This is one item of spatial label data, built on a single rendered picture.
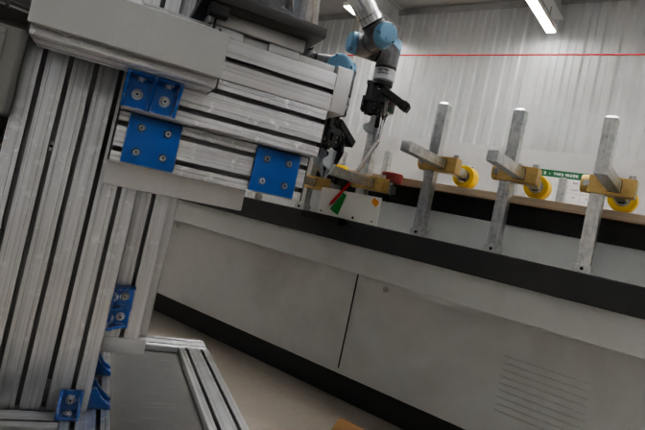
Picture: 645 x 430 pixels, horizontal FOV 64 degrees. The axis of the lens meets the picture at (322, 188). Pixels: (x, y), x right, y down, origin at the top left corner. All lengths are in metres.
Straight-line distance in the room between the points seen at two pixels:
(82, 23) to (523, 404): 1.62
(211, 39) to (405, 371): 1.49
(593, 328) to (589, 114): 7.70
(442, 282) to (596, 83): 7.81
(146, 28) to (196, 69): 0.09
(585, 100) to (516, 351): 7.60
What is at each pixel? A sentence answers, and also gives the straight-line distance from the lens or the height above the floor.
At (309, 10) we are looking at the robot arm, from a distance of 1.49.
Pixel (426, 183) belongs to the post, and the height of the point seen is 0.87.
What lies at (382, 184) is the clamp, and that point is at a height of 0.85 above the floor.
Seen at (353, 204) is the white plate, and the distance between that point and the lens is 1.85.
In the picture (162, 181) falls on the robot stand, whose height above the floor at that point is 0.71.
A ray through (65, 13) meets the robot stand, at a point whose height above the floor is 0.90.
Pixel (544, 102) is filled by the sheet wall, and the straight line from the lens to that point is 9.40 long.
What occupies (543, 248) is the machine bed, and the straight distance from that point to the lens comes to 1.83.
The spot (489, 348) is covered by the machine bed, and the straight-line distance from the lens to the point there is 1.89.
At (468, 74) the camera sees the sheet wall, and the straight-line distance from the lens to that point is 9.97.
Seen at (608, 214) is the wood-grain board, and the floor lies 0.89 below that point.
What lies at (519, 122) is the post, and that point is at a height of 1.10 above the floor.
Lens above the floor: 0.72
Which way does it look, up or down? 2 degrees up
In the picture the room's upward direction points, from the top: 12 degrees clockwise
